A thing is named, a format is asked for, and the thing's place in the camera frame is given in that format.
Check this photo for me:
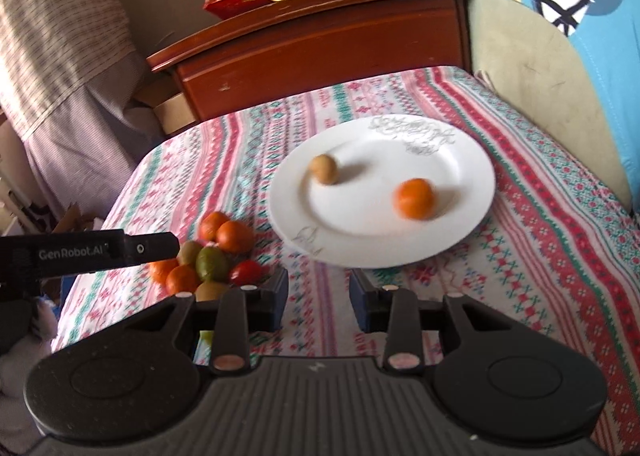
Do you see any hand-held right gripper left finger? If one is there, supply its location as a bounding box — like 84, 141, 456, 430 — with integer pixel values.
120, 268, 291, 374

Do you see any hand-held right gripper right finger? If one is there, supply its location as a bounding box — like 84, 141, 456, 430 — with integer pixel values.
348, 268, 516, 373

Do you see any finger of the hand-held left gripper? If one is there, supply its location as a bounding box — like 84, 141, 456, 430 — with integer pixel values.
122, 232, 181, 267

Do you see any orange tangerine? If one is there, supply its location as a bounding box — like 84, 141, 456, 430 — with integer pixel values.
165, 265, 201, 295
199, 212, 231, 243
393, 178, 436, 221
216, 221, 256, 254
149, 258, 180, 287

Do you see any brown longan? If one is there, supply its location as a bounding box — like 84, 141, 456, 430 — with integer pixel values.
194, 281, 231, 303
310, 154, 339, 185
176, 240, 205, 267

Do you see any red cherry tomato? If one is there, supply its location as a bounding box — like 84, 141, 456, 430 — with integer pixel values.
229, 260, 264, 287

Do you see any white plate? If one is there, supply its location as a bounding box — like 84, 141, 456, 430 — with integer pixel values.
269, 114, 496, 269

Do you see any brown cardboard piece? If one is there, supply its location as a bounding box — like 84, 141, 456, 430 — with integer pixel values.
50, 203, 103, 237

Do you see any cardboard box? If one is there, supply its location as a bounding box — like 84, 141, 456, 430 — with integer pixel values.
135, 80, 198, 137

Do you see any striped patterned bed sheet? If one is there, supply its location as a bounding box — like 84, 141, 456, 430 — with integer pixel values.
50, 66, 640, 456

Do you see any wooden headboard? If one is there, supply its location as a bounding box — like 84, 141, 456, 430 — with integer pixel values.
146, 0, 476, 123

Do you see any beige cushion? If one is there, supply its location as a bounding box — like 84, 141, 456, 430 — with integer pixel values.
467, 0, 633, 214

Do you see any blue cartoon pillow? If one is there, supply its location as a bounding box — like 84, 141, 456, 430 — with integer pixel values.
410, 0, 640, 214

